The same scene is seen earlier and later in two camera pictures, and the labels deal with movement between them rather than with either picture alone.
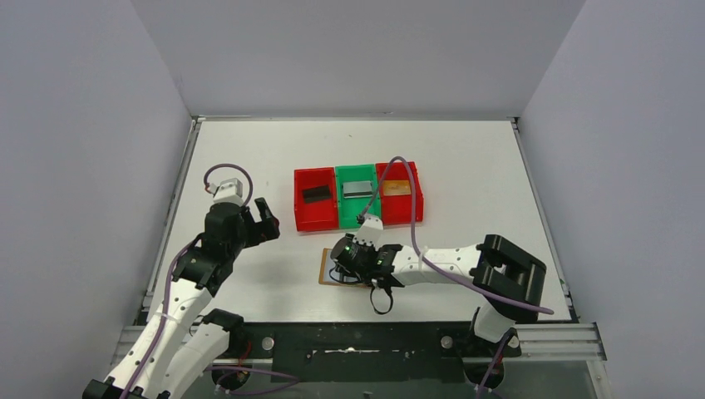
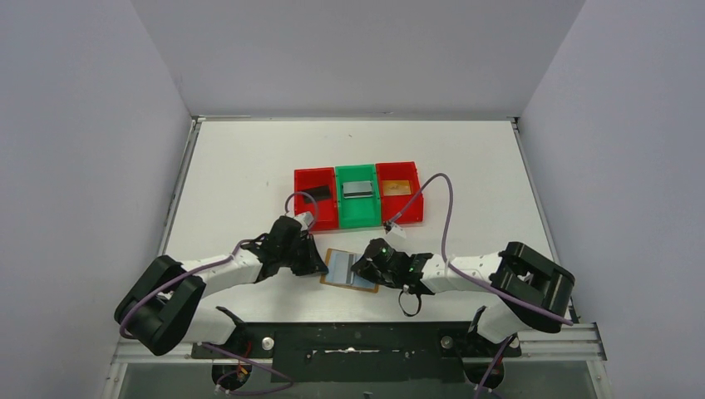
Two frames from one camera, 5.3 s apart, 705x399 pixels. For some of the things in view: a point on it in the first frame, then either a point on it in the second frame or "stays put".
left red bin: (316, 204) stays put
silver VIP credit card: (357, 189) stays put
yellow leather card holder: (331, 274) stays put
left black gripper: (252, 224) -> (303, 255)
